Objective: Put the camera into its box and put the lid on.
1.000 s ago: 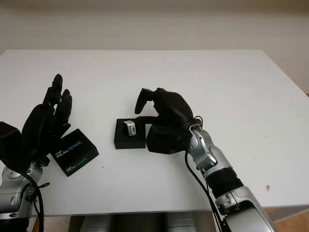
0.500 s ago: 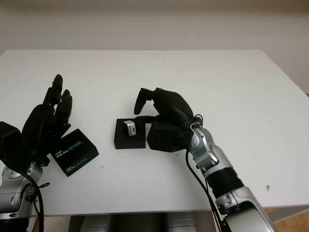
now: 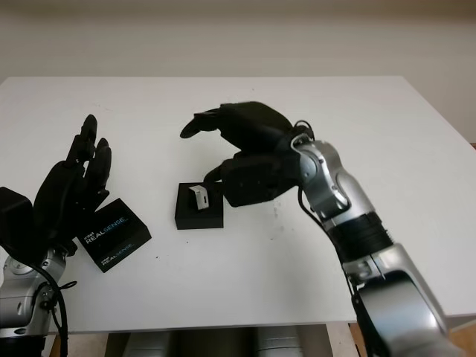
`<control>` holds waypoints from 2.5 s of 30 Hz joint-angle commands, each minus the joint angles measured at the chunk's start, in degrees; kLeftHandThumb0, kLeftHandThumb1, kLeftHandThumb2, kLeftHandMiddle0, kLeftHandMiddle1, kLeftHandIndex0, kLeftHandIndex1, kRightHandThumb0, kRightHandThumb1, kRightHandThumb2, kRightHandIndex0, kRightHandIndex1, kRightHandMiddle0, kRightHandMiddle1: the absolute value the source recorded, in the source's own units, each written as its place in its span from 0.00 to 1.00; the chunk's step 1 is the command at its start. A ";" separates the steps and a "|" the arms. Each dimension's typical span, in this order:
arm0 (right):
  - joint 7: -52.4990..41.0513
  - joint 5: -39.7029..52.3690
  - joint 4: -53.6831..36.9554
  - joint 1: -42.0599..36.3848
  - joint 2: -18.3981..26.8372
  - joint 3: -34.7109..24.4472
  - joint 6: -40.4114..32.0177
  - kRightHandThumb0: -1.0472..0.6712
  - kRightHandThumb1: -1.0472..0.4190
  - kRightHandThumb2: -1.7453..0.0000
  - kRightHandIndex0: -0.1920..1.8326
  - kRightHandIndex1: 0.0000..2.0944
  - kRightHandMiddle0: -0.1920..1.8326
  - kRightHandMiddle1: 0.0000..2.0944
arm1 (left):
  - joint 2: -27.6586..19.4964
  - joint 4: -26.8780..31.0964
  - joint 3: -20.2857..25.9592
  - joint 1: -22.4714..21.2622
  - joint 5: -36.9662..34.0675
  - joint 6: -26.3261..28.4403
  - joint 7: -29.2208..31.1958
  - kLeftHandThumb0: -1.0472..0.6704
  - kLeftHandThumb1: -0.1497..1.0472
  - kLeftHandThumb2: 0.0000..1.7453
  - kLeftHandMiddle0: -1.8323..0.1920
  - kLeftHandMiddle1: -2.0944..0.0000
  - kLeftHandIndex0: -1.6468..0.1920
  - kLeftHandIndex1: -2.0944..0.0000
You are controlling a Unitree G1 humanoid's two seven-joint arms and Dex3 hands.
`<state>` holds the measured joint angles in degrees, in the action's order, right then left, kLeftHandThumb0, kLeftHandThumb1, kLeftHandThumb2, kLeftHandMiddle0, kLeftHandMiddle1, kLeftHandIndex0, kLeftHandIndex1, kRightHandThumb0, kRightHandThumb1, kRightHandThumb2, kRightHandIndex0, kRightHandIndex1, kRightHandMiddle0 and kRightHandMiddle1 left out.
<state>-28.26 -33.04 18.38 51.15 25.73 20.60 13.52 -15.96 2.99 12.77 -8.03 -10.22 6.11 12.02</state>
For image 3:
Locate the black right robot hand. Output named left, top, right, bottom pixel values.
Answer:
left=179, top=100, right=298, bottom=185

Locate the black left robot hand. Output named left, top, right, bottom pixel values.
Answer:
left=33, top=114, right=113, bottom=242

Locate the small silver depth camera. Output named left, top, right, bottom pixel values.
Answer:
left=188, top=184, right=209, bottom=213

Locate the black RealSense box lid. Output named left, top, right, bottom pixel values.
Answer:
left=76, top=198, right=152, bottom=274

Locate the black box base with insert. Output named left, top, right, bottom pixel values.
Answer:
left=173, top=181, right=225, bottom=231

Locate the grey left robot leg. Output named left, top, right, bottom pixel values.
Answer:
left=122, top=329, right=172, bottom=357

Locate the grey robot leg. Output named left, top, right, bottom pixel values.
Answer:
left=122, top=329, right=172, bottom=357
left=256, top=326, right=304, bottom=357

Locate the dark robot pelvis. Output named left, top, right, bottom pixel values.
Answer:
left=169, top=329, right=261, bottom=357

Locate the grey right robot leg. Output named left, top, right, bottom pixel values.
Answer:
left=256, top=326, right=304, bottom=357

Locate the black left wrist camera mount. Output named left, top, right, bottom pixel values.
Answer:
left=0, top=187, right=71, bottom=261

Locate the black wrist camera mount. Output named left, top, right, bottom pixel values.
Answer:
left=221, top=150, right=302, bottom=208
left=0, top=187, right=71, bottom=261

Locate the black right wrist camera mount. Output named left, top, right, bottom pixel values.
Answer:
left=221, top=150, right=302, bottom=208

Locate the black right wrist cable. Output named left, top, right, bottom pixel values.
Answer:
left=293, top=119, right=373, bottom=357

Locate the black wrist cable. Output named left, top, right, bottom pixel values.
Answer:
left=0, top=243, right=72, bottom=357
left=293, top=119, right=373, bottom=357

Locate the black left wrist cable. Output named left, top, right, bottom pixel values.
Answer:
left=0, top=243, right=72, bottom=357

